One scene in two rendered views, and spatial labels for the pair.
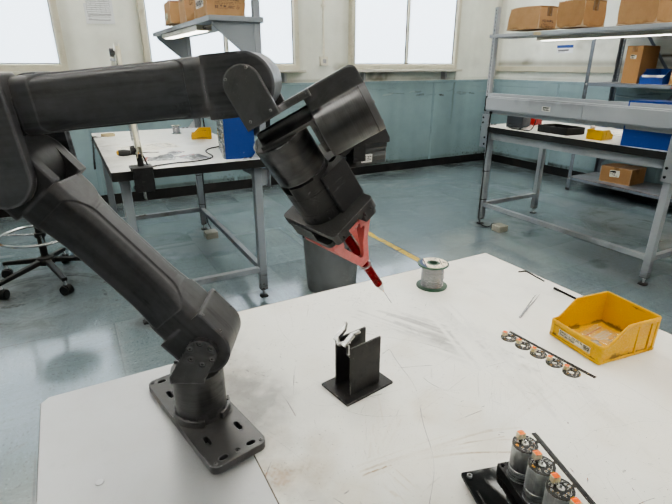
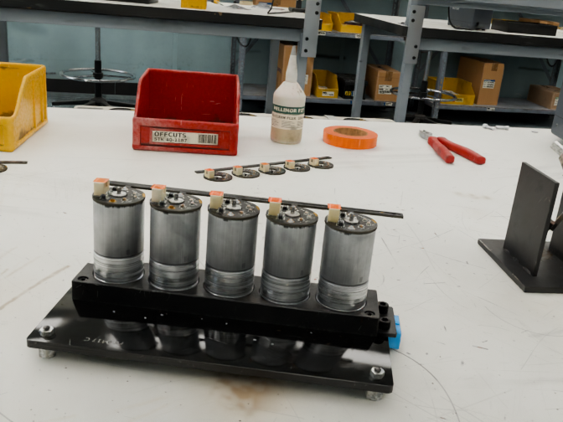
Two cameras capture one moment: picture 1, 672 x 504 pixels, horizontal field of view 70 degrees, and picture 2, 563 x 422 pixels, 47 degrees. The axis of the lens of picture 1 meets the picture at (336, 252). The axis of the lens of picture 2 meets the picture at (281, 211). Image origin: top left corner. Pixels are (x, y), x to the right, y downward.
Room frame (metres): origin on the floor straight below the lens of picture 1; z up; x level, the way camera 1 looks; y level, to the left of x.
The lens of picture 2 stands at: (0.23, 0.07, 0.92)
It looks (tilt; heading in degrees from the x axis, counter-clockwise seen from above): 20 degrees down; 286
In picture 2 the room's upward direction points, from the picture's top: 5 degrees clockwise
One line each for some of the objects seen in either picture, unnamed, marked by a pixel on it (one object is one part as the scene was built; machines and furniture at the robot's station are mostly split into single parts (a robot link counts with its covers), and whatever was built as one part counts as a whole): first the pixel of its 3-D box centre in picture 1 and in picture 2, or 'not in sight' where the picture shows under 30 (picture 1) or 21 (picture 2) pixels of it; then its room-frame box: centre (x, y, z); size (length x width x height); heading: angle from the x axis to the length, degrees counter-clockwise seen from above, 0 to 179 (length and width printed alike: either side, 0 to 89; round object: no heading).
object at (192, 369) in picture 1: (202, 343); not in sight; (0.50, 0.16, 0.85); 0.09 x 0.06 x 0.06; 0
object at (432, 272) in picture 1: (432, 274); not in sight; (0.88, -0.19, 0.78); 0.06 x 0.06 x 0.05
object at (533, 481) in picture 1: (537, 483); (174, 248); (0.35, -0.20, 0.79); 0.02 x 0.02 x 0.05
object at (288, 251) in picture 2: not in sight; (287, 261); (0.30, -0.21, 0.79); 0.02 x 0.02 x 0.05
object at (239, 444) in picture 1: (199, 389); not in sight; (0.49, 0.17, 0.79); 0.20 x 0.07 x 0.08; 40
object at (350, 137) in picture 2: not in sight; (349, 136); (0.35, -0.62, 0.76); 0.06 x 0.06 x 0.01
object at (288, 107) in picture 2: not in sight; (289, 94); (0.41, -0.58, 0.80); 0.03 x 0.03 x 0.10
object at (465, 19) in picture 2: not in sight; (469, 17); (0.31, -3.05, 0.80); 0.15 x 0.12 x 0.10; 138
